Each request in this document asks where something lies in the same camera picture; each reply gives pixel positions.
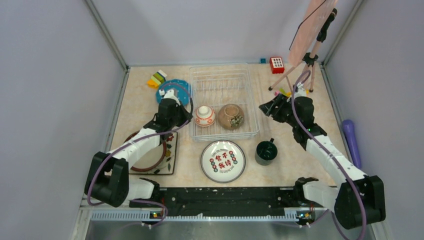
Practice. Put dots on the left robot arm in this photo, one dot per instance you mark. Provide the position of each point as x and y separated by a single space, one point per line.
108 176

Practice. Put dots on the dark green mug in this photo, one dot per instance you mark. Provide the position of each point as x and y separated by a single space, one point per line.
266 152

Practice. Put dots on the yellow toy frame block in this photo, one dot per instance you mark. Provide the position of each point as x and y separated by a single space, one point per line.
285 93

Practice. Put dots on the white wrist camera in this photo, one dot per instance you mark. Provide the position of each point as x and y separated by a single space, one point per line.
169 94
299 91

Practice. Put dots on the colourful block stack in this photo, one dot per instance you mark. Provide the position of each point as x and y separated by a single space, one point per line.
157 79

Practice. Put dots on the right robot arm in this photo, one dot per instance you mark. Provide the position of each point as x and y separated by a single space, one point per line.
357 199

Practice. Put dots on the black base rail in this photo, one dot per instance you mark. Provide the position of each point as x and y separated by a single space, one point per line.
230 201

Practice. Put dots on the pink perforated music stand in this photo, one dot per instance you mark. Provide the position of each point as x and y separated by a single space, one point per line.
309 36

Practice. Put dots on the white wire dish rack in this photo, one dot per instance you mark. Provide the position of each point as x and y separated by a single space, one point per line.
217 86

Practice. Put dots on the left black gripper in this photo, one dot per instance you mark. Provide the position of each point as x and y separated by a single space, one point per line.
186 115

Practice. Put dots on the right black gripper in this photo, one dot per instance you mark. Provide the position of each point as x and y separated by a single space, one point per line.
269 108

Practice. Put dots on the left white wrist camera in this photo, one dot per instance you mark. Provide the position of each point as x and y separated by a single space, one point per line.
169 94

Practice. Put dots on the purple handle tool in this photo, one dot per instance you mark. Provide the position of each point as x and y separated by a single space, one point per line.
348 128

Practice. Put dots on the teal polka dot plate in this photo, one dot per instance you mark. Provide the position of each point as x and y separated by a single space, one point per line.
182 90

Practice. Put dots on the white plate with characters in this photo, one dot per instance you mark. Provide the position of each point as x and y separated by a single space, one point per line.
223 161

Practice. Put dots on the orange patterned white bowl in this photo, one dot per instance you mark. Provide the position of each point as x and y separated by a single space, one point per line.
204 116

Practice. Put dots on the square leaf patterned plate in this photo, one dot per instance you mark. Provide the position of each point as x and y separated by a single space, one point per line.
167 166

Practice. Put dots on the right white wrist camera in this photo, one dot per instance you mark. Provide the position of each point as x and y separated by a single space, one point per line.
299 91

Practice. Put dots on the brown flower glazed bowl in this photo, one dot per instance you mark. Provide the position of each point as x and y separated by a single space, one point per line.
231 117

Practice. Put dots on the red white toy block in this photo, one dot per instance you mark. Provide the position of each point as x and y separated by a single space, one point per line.
277 65

